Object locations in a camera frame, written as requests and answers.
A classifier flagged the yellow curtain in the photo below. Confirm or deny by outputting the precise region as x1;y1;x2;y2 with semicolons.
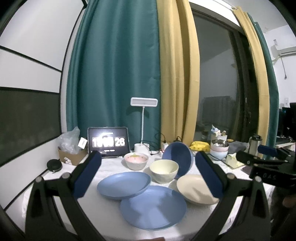
157;1;200;146
233;6;270;145

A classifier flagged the light blue plate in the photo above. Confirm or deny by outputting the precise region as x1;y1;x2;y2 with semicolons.
97;172;152;200
120;186;187;230

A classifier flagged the light blue bowl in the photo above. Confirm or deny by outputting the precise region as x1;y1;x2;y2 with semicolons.
209;149;228;160

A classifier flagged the teal curtain left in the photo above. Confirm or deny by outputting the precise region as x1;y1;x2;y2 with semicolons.
66;1;161;150

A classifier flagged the black round pouch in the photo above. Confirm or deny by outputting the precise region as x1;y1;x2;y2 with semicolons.
47;159;62;173

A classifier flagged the pink steel-lined bowl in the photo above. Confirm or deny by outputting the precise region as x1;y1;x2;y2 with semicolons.
210;139;229;152

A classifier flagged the large dark blue bowl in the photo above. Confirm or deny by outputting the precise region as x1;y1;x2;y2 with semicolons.
162;142;193;179

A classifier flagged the yellow curtain right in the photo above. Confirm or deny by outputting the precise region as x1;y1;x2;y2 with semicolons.
233;6;270;145

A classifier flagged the teal curtain right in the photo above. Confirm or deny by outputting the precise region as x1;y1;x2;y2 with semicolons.
248;14;279;148

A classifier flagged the pink strawberry bowl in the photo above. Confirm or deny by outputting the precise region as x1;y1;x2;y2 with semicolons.
124;152;149;171

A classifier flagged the yellow tissue pack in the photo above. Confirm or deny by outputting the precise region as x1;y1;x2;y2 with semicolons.
225;153;244;169

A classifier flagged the tablet showing clock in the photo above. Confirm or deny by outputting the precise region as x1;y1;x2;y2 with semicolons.
87;126;130;158

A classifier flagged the cream plate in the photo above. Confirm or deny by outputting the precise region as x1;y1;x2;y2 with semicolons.
177;174;219;205

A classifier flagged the cardboard box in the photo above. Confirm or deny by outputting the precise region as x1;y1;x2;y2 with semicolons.
58;148;88;166

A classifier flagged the white charger adapter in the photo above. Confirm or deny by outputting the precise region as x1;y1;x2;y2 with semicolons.
161;142;169;151

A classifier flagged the grey folded cloth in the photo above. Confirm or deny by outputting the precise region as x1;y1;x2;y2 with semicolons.
228;141;249;154

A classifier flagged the white desk lamp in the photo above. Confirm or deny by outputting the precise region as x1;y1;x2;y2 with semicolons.
130;97;158;156

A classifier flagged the yellow wipes packet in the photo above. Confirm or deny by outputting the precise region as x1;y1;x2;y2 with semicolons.
189;141;210;152

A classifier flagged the white textured tablecloth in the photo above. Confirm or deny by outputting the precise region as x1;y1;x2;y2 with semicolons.
25;159;249;240

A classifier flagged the small white box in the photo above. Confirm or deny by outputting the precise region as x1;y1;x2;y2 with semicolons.
78;137;88;149

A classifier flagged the teal curtain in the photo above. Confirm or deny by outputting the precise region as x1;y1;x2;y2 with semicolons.
66;1;161;150
248;14;279;148

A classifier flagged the yellow curtain left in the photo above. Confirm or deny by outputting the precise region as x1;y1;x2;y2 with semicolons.
157;1;200;146

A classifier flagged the steel thermos flask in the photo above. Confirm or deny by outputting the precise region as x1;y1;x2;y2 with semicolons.
248;134;262;156

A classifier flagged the cream bowl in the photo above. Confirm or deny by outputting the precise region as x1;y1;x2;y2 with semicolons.
149;159;179;184

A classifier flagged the light blue plate front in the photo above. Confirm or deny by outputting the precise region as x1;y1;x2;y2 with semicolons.
120;186;187;230

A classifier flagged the white air conditioner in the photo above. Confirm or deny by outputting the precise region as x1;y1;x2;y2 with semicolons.
270;45;296;62

